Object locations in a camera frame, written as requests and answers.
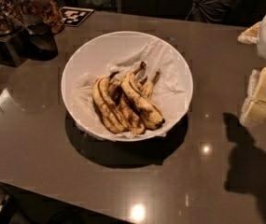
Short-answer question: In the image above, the white gripper with vent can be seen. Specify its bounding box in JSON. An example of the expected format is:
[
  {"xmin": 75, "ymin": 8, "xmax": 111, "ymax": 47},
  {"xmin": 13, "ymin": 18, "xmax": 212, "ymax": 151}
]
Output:
[{"xmin": 238, "ymin": 15, "xmax": 266, "ymax": 127}]

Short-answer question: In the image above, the spotted banana with long stem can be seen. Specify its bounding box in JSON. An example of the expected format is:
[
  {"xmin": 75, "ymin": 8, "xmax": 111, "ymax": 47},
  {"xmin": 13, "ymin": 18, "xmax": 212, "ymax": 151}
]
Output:
[{"xmin": 120, "ymin": 62, "xmax": 165, "ymax": 130}]

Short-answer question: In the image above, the small rear spotted banana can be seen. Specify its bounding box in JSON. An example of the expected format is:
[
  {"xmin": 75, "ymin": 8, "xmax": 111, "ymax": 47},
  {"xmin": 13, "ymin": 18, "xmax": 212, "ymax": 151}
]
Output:
[{"xmin": 135, "ymin": 70, "xmax": 161, "ymax": 98}]

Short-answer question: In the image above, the white bowl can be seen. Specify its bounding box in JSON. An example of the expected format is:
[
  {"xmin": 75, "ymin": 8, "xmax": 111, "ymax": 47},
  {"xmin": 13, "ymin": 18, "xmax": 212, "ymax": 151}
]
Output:
[{"xmin": 61, "ymin": 31, "xmax": 194, "ymax": 143}]

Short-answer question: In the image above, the middle brown spotted banana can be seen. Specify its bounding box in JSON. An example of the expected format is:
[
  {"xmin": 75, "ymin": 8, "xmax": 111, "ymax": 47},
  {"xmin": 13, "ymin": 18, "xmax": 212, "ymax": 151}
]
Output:
[{"xmin": 107, "ymin": 79, "xmax": 146, "ymax": 134}]

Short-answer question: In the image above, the leftmost spotted banana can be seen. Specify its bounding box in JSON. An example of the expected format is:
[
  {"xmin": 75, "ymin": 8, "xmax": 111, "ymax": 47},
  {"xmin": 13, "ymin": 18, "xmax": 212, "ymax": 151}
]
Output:
[{"xmin": 92, "ymin": 72, "xmax": 128, "ymax": 133}]

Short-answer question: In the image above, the person in dark clothes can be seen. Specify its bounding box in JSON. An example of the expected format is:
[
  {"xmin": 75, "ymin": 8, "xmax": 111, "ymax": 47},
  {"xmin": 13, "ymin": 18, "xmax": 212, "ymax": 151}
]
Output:
[{"xmin": 187, "ymin": 0, "xmax": 243, "ymax": 23}]

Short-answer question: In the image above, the white paper napkin liner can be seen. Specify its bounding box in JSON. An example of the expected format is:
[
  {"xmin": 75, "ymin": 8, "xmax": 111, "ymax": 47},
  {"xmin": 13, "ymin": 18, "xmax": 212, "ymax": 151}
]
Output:
[{"xmin": 72, "ymin": 38, "xmax": 187, "ymax": 139}]

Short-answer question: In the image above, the black white marker tag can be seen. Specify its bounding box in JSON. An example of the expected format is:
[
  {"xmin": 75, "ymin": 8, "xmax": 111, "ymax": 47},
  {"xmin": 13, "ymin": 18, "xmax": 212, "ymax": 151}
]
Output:
[{"xmin": 61, "ymin": 7, "xmax": 93, "ymax": 27}]

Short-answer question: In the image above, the glass jar of nuts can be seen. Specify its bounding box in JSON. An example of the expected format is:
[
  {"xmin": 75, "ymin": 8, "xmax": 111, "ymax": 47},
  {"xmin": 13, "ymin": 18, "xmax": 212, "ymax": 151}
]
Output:
[{"xmin": 17, "ymin": 0, "xmax": 63, "ymax": 35}]

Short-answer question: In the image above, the dark metal stand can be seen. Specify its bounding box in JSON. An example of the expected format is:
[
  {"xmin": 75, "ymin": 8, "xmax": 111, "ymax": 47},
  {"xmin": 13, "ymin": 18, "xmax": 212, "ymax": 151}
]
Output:
[{"xmin": 0, "ymin": 32, "xmax": 27, "ymax": 67}]

